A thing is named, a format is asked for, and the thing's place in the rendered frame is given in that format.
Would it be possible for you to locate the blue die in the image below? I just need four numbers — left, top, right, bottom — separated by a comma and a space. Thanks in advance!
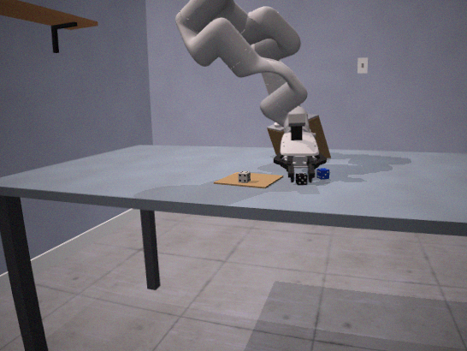
316, 168, 329, 180

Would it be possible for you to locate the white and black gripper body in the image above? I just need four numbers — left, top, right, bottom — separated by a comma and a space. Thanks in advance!
280, 128, 319, 168

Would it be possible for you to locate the tan flat mat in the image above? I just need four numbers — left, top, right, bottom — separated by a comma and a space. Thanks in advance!
214, 172, 283, 188

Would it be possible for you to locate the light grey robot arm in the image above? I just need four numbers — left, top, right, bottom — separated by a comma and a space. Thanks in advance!
175, 0, 311, 140

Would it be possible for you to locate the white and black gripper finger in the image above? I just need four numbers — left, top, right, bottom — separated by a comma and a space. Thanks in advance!
274, 152, 294, 182
306, 152, 327, 182

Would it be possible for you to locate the black die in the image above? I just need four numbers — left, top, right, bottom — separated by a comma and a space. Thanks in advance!
296, 173, 307, 185

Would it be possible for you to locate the white die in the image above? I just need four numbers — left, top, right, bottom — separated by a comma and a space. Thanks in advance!
238, 171, 251, 183

